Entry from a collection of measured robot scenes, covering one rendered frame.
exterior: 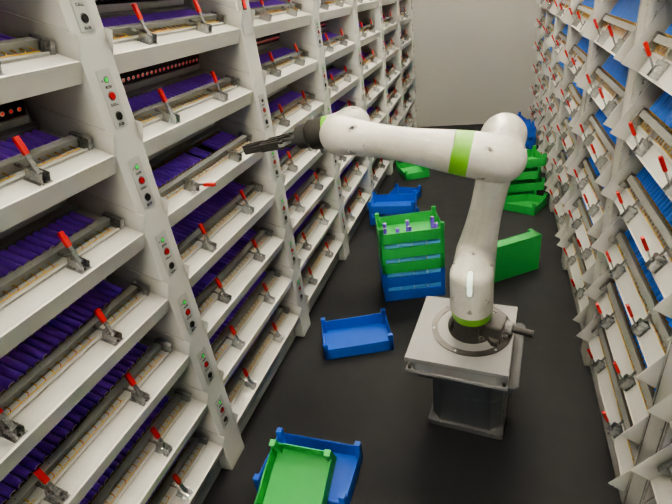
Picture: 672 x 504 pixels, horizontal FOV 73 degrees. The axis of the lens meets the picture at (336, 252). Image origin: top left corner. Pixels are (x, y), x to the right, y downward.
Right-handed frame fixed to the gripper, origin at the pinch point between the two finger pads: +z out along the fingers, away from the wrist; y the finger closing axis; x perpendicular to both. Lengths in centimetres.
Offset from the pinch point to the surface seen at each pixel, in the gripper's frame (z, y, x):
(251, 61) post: 1.8, 20.8, 24.6
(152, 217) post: 6.1, -47.7, -1.8
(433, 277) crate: -35, 58, -91
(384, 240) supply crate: -18, 51, -65
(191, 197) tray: 6.8, -30.4, -3.6
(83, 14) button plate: -2, -48, 43
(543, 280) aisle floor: -84, 77, -110
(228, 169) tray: 7.1, -8.1, -3.4
